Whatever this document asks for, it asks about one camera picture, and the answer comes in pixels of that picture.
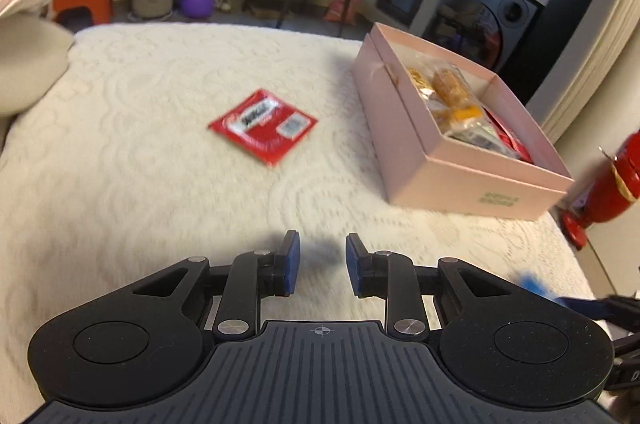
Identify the red bag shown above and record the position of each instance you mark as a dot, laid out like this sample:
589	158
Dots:
347	1

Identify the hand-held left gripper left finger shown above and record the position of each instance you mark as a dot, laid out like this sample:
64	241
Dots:
290	265

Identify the white textured bedspread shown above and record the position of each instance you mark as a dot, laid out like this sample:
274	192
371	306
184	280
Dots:
150	204

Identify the grey washing machine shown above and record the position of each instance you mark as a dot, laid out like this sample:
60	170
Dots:
500	14

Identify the clear biscuit packet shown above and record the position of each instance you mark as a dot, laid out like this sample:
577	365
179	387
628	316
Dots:
419	78

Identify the red snack packet white label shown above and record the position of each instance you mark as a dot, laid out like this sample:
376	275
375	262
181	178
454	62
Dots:
260	126

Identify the cream pillow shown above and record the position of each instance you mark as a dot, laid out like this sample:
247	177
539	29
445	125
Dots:
30	59

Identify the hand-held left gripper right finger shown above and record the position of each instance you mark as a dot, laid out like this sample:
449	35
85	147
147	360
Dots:
354	266

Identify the long bread packet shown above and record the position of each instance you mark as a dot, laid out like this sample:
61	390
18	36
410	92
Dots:
452	91

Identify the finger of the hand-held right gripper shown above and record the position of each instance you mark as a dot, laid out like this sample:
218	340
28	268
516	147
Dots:
532	283

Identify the red fire extinguisher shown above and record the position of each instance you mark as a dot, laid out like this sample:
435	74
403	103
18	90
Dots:
607	199

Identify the pink cardboard box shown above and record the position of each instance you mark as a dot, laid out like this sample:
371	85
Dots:
400	129

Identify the purple ball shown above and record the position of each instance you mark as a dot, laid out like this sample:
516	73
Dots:
196	3

